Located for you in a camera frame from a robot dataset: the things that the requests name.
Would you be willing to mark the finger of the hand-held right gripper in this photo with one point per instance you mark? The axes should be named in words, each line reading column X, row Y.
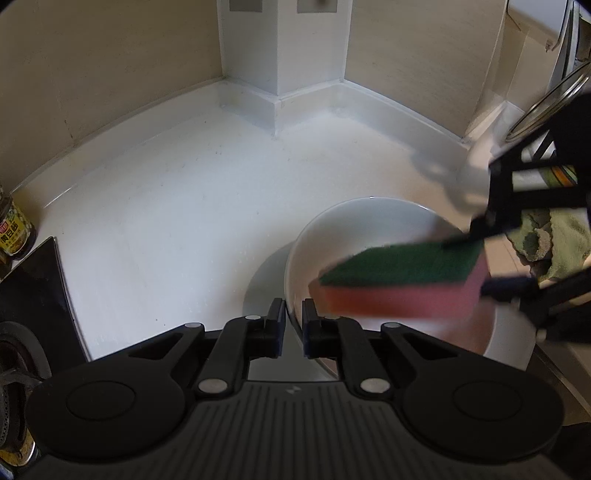
column 563, row 309
column 503, row 194

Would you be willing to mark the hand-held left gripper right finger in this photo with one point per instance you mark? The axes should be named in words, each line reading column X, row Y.
column 308, row 325

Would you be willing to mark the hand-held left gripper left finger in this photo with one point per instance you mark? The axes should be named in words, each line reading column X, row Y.
column 277, row 325

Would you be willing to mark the green and pink sponge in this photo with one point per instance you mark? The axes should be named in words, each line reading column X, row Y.
column 406, row 272

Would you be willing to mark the white ceramic bowl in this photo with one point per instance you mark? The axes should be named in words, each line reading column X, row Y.
column 369, row 226

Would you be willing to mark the striped colourful item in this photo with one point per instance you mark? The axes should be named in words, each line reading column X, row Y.
column 561, row 176

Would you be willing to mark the green dish cloth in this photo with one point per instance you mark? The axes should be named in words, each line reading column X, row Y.
column 565, row 240

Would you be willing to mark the metal rimmed pot lid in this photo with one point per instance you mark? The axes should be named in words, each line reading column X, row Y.
column 545, row 99

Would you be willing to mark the black glass cooktop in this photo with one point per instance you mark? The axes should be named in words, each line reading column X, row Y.
column 37, row 295

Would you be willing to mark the gas stove burner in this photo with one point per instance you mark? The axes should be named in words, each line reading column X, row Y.
column 18, row 369

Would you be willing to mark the sauce jar with checked lid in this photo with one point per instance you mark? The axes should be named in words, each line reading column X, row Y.
column 14, row 230

